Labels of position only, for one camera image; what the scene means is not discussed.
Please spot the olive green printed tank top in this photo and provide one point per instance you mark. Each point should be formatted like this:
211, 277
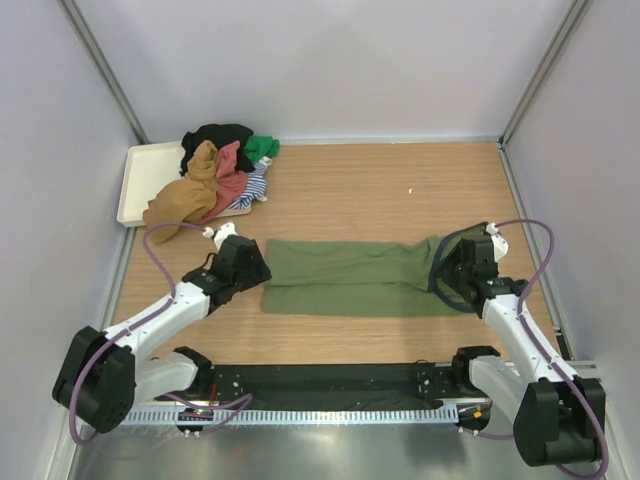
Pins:
361, 278

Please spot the bright green tank top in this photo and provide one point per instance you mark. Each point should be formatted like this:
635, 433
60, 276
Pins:
258, 147

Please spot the tan brown tank top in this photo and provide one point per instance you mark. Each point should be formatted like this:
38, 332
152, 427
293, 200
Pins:
186, 200

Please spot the white plastic tray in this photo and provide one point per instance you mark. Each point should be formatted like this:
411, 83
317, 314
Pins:
148, 170

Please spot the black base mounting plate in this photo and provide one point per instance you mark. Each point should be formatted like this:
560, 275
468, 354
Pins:
419, 385

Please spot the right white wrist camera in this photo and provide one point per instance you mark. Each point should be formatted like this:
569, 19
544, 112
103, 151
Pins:
500, 244

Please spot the black tank top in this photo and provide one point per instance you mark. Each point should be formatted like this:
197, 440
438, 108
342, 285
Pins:
219, 135

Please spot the right aluminium frame post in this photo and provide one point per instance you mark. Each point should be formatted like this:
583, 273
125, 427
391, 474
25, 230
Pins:
558, 43

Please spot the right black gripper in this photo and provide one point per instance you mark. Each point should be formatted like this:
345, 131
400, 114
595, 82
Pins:
447, 271

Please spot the aluminium front rail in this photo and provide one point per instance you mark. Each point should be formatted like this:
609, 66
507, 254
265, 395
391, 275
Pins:
587, 372

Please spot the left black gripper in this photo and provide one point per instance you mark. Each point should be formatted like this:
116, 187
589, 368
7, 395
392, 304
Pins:
259, 270

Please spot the slotted white cable duct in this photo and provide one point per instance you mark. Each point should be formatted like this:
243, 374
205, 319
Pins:
182, 416

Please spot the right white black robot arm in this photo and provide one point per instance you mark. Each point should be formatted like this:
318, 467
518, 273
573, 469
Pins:
557, 416

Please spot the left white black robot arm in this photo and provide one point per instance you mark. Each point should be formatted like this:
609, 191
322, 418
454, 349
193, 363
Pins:
106, 373

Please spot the aluminium frame post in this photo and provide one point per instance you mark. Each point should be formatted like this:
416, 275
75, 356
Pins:
558, 43
85, 35

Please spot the blue white striped tank top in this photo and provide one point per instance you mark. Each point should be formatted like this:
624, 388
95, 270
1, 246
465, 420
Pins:
255, 189

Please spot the dusty pink tank top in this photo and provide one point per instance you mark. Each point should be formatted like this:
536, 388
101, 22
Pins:
230, 182

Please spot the left aluminium frame post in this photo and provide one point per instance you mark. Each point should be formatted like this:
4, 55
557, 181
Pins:
85, 35

